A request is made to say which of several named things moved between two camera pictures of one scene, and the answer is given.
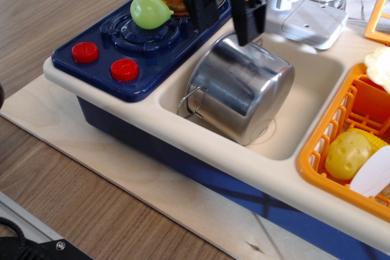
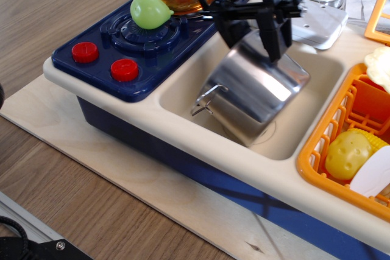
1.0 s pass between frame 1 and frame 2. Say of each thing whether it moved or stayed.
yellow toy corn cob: stayed
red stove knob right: stayed
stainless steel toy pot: moved
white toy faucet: stayed
